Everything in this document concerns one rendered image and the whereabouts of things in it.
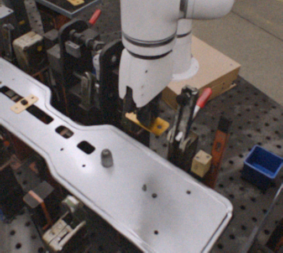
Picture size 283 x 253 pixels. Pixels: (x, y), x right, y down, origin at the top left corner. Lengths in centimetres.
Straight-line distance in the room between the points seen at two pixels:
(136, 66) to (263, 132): 99
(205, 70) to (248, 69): 141
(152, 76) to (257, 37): 275
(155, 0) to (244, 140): 101
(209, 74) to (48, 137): 76
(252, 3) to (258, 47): 75
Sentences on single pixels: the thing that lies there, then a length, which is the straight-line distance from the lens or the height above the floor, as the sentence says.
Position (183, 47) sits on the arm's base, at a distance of 140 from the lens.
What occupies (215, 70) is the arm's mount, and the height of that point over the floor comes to 81.
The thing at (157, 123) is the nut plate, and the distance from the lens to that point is 67.
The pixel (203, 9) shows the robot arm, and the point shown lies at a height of 151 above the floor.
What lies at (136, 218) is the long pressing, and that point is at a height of 100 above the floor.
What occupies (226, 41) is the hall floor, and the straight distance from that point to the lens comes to 315.
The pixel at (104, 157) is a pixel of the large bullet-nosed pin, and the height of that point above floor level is 104.
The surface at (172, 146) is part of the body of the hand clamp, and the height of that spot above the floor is 103.
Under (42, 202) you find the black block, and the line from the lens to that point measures 90.
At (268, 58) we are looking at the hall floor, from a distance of 305.
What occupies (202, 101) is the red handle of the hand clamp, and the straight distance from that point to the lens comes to 90.
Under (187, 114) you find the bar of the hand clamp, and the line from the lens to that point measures 82.
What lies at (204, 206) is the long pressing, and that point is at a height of 100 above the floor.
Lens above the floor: 175
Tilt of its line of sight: 46 degrees down
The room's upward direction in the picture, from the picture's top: straight up
